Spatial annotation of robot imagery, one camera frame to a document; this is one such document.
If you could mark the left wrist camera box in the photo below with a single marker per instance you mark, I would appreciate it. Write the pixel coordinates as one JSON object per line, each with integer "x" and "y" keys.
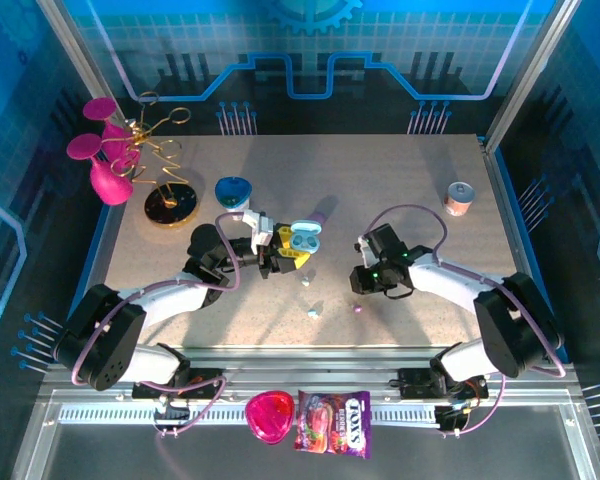
{"x": 262, "y": 230}

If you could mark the aluminium frame beam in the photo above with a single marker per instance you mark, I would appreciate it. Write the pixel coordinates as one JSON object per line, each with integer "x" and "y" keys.
{"x": 305, "y": 375}

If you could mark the aluminium frame post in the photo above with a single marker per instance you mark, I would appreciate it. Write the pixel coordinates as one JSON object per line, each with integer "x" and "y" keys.
{"x": 76, "y": 50}
{"x": 541, "y": 50}

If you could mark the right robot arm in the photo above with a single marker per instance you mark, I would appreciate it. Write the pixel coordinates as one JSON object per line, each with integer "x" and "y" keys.
{"x": 510, "y": 325}

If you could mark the pink heart-shaped plastic bowl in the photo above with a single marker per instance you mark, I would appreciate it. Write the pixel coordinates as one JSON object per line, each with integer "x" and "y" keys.
{"x": 270, "y": 417}

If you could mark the black wiring connector block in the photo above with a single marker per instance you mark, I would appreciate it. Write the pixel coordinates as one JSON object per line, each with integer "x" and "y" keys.
{"x": 450, "y": 417}
{"x": 172, "y": 415}

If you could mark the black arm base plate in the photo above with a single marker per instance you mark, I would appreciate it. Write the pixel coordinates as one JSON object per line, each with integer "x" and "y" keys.
{"x": 415, "y": 382}
{"x": 205, "y": 387}

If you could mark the aluminium side frame rail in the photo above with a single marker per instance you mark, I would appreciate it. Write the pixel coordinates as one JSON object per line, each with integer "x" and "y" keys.
{"x": 495, "y": 165}

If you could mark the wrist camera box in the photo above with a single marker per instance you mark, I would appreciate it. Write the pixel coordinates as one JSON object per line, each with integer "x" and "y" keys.
{"x": 365, "y": 250}
{"x": 262, "y": 230}

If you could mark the small pink tin can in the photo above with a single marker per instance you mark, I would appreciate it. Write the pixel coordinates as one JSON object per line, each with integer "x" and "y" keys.
{"x": 459, "y": 197}

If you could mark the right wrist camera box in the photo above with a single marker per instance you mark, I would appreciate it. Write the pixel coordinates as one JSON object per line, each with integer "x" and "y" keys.
{"x": 365, "y": 250}

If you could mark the purple earbud case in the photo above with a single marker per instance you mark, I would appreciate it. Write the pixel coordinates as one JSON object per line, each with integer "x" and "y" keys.
{"x": 320, "y": 216}

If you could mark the blue heart-shaped cup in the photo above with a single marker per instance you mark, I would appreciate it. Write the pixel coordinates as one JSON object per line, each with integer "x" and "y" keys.
{"x": 232, "y": 190}

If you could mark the magenta wine glass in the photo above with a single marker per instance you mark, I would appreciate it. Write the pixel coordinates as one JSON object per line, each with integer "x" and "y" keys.
{"x": 110, "y": 185}
{"x": 120, "y": 140}

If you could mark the blue earbud case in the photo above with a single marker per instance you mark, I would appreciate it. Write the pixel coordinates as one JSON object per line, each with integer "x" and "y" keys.
{"x": 305, "y": 242}

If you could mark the purple candy bag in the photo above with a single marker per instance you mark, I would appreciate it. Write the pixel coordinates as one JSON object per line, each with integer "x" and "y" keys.
{"x": 332, "y": 425}

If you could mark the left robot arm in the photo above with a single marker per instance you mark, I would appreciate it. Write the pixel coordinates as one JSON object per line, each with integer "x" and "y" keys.
{"x": 100, "y": 340}

